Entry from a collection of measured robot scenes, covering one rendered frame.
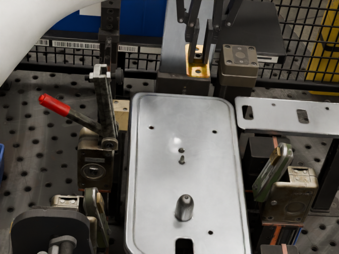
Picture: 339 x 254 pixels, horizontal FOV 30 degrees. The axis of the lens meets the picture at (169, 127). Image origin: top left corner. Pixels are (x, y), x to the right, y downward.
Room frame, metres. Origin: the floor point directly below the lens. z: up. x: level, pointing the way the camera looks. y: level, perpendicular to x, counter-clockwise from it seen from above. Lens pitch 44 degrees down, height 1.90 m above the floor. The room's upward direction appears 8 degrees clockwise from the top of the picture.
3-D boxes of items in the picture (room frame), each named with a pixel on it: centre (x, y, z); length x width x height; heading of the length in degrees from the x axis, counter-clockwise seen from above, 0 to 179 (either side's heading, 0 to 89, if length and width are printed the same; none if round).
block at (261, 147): (0.93, -0.21, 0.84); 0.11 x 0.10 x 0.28; 96
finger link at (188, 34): (0.83, 0.00, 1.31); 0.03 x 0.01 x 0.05; 97
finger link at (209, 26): (0.84, -0.04, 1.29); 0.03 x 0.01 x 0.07; 7
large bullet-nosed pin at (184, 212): (0.71, -0.05, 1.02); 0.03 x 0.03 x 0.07
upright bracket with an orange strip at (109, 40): (0.92, 0.13, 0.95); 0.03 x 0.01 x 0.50; 6
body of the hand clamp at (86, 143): (0.82, 0.13, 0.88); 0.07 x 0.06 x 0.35; 96
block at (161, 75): (1.10, -0.02, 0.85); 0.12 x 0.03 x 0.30; 96
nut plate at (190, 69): (0.84, -0.03, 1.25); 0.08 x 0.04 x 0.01; 7
